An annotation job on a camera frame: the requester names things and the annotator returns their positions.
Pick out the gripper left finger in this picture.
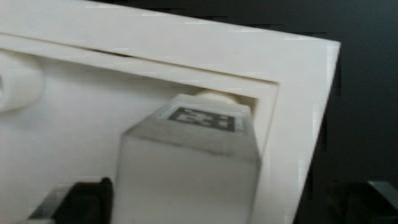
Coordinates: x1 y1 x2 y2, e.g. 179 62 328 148
24 177 113 224

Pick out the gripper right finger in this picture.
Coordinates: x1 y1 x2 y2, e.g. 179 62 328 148
326 180 398 224

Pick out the white square tabletop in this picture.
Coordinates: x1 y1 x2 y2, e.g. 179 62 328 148
0 49 259 224

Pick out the white U-shaped fence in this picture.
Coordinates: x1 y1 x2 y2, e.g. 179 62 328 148
0 0 339 224

